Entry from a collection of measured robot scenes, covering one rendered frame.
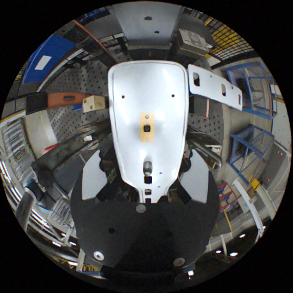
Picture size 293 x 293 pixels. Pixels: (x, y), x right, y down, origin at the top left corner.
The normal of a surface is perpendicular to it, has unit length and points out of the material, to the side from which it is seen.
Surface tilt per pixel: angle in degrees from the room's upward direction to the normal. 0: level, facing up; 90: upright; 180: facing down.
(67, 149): 81
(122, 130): 0
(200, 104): 0
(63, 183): 90
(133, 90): 0
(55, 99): 90
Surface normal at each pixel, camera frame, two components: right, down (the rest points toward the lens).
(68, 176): 0.94, -0.30
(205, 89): -0.04, 0.44
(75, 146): 0.98, 0.06
